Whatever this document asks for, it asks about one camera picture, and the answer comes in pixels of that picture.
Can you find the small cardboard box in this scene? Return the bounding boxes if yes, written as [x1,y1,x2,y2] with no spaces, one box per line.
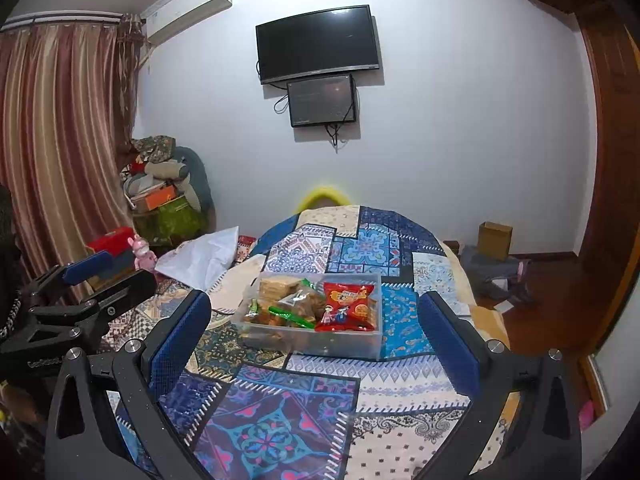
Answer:
[477,221,513,261]

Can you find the small black wall monitor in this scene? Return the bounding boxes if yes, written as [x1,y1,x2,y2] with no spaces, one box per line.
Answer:
[286,74,357,128]

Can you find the patchwork patterned bed quilt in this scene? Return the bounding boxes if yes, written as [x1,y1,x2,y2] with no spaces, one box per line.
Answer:
[158,205,508,479]

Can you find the green candy stick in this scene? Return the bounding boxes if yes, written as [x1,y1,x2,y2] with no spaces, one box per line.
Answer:
[268,306,316,330]

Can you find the large black wall television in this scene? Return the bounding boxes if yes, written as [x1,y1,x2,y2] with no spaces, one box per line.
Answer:
[255,4,380,84]

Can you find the cracker stack pack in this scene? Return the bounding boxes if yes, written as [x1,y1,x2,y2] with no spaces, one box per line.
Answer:
[258,275,300,306]

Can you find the striped brown curtain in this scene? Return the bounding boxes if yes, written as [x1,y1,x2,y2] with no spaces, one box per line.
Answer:
[1,14,144,280]

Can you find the yellow round object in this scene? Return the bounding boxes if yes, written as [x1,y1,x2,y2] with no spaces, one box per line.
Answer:
[296,185,352,214]

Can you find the white pillow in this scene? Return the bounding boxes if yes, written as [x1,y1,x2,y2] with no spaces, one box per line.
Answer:
[155,226,239,292]

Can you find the red box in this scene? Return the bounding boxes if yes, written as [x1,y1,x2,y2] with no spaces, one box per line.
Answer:
[87,226,134,258]

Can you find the red snack bag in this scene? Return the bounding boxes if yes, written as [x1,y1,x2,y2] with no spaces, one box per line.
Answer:
[314,282,376,332]

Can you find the grey clothes on floor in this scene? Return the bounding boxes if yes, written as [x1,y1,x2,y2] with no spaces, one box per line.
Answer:
[459,245,536,304]

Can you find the green storage box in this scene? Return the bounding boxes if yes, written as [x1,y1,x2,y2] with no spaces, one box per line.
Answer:
[134,196,207,247]

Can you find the white air conditioner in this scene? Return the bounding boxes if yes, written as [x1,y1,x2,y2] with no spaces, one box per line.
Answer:
[141,0,232,47]

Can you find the grey stuffed cushion pile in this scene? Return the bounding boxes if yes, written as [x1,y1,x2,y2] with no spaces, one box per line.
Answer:
[119,136,213,214]

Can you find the pink plush toy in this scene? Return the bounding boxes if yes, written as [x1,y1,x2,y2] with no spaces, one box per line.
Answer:
[127,234,157,273]

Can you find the orange box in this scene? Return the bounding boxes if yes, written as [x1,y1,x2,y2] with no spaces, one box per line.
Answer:
[131,185,176,214]

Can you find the clear bag of bread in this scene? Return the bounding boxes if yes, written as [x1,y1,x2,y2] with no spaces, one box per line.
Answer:
[277,286,326,322]

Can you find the clear plastic storage bin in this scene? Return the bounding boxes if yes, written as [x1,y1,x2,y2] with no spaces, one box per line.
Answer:
[232,271,384,360]

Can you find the brown wooden door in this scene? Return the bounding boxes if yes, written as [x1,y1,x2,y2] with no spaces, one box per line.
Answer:
[535,0,639,354]

